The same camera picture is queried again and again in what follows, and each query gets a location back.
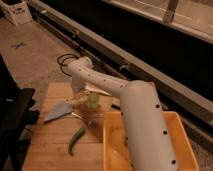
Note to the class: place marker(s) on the spatula with yellow handle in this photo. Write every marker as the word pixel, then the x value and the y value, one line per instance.
pixel 60 109

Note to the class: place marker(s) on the black chair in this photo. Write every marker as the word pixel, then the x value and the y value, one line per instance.
pixel 15 114

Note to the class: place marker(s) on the green chili pepper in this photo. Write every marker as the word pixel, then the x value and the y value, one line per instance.
pixel 74 139

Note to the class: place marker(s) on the metal fork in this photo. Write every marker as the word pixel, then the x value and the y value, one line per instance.
pixel 89 123

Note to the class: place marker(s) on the yellow plastic bin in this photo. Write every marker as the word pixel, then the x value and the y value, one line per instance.
pixel 115 152

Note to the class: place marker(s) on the white crate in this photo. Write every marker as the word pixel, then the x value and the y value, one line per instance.
pixel 17 13

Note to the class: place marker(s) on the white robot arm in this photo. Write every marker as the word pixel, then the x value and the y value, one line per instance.
pixel 146 132

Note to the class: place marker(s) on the small dark box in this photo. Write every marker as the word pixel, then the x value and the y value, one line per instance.
pixel 115 106

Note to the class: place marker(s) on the green paper cup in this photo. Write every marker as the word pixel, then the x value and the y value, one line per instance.
pixel 93 100

